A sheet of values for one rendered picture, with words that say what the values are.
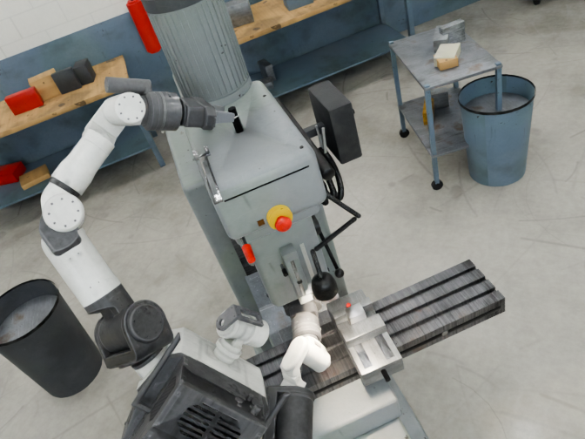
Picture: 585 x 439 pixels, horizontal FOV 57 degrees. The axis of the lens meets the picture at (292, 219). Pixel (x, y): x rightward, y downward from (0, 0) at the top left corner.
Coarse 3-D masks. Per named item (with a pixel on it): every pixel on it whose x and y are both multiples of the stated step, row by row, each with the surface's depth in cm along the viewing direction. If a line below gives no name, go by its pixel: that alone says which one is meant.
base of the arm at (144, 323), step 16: (144, 304) 110; (128, 320) 107; (144, 320) 109; (160, 320) 112; (96, 336) 115; (128, 336) 107; (144, 336) 108; (160, 336) 111; (112, 352) 116; (128, 352) 108; (144, 352) 108
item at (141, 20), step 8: (136, 0) 486; (128, 8) 488; (136, 8) 487; (144, 8) 492; (136, 16) 491; (144, 16) 494; (136, 24) 498; (144, 24) 497; (144, 32) 501; (152, 32) 505; (144, 40) 507; (152, 40) 507; (152, 48) 511; (160, 48) 516
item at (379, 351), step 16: (336, 304) 203; (352, 304) 196; (368, 304) 194; (336, 320) 194; (384, 336) 187; (352, 352) 185; (368, 352) 184; (384, 352) 182; (368, 368) 179; (384, 368) 179; (400, 368) 182; (368, 384) 182
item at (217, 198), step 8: (192, 152) 131; (208, 152) 129; (200, 160) 128; (208, 160) 127; (208, 168) 124; (208, 176) 122; (208, 184) 119; (216, 184) 118; (216, 192) 116; (216, 200) 114
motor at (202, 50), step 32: (160, 0) 129; (192, 0) 129; (224, 0) 139; (160, 32) 136; (192, 32) 134; (224, 32) 138; (192, 64) 139; (224, 64) 141; (192, 96) 146; (224, 96) 146
